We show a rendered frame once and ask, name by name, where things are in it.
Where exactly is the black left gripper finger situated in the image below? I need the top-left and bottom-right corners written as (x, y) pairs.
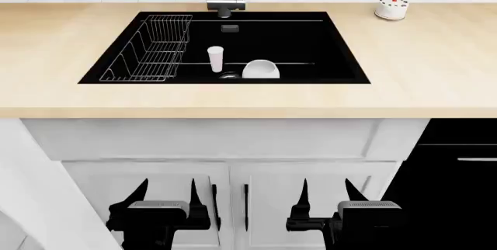
top-left (188, 178), bottom-right (212, 224)
top-left (107, 178), bottom-right (150, 215)

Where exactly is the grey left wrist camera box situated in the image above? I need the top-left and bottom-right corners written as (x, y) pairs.
top-left (127, 200), bottom-right (192, 220)

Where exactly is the white bowl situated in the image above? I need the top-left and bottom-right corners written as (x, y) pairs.
top-left (242, 59), bottom-right (281, 80)

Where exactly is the metal wire dish rack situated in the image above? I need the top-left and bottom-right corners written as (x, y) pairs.
top-left (99, 14), bottom-right (193, 82)

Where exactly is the black dishwasher front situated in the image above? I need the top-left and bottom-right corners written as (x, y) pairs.
top-left (378, 117), bottom-right (497, 250)

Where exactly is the metal sink drain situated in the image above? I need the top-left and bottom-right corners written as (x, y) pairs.
top-left (217, 71), bottom-right (243, 81)

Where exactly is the small white frosted cake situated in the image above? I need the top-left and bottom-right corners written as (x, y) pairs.
top-left (375, 0), bottom-right (410, 19)

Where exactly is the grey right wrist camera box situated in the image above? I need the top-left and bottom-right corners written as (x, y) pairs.
top-left (336, 200), bottom-right (404, 223)

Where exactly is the tall white cup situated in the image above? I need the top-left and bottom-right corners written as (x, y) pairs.
top-left (207, 45), bottom-right (225, 73)

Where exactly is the white cake plate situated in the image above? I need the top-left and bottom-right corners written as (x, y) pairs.
top-left (374, 10), bottom-right (407, 22)

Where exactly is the black cabinet door handle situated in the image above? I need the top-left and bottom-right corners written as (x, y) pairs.
top-left (242, 183), bottom-right (250, 231)
top-left (210, 183), bottom-right (222, 231)

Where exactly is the white cabinet door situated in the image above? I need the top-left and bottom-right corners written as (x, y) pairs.
top-left (230, 159), bottom-right (403, 250)
top-left (61, 159), bottom-right (231, 250)

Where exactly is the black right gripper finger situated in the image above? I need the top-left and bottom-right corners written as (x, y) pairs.
top-left (344, 178), bottom-right (381, 204)
top-left (286, 178), bottom-right (311, 232)

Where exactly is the black kitchen sink basin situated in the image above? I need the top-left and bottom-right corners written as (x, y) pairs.
top-left (77, 10), bottom-right (372, 85)

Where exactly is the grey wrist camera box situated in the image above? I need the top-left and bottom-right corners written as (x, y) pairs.
top-left (336, 200), bottom-right (404, 223)
top-left (127, 200), bottom-right (192, 220)

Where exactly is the white sink cabinet frame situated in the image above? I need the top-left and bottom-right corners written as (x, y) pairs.
top-left (19, 117), bottom-right (431, 250)

